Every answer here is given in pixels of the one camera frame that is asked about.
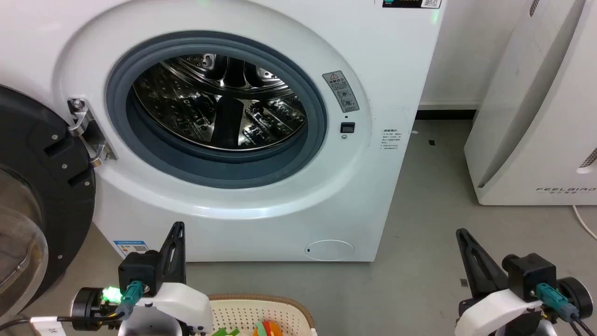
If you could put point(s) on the metal washing machine door hinge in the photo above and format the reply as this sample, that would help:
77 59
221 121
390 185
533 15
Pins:
86 130

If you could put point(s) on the cream woven laundry basket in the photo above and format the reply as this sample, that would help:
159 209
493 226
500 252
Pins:
252 312

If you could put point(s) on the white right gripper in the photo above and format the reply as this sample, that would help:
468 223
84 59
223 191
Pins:
494 315

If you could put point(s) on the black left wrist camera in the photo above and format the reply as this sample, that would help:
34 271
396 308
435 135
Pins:
140 270

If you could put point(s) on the grey warning sticker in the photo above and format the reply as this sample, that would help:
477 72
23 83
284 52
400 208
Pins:
342 91

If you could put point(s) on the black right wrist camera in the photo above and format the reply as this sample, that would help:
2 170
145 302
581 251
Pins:
531 275

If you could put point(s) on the white Feelbird air purifier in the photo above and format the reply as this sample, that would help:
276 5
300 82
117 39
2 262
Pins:
536 102

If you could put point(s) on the black round washer door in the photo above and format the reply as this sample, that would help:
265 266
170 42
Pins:
51 186

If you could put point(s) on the stainless steel washing machine drum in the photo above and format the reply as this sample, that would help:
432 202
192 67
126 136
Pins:
219 107

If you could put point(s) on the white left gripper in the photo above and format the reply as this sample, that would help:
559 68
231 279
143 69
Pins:
184 303

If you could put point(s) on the oval filter cover panel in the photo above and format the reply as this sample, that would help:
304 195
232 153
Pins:
329 250

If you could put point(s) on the black door latch slot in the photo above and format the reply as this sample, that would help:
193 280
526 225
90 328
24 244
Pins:
347 127

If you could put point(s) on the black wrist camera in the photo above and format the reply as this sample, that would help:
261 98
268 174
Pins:
140 270
531 275

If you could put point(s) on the white front-load washing machine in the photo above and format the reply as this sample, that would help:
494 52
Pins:
261 224

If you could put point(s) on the black baseboard strip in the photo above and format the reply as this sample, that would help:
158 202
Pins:
445 115

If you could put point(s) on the green toy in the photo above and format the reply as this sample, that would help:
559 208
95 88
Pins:
226 332

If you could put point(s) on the blue energy label sticker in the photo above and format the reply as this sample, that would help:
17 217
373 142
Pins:
132 247

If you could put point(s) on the black QR code sticker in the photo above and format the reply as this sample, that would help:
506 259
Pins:
410 3

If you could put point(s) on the grey rubber door gasket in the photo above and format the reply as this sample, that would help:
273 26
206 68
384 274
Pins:
224 170

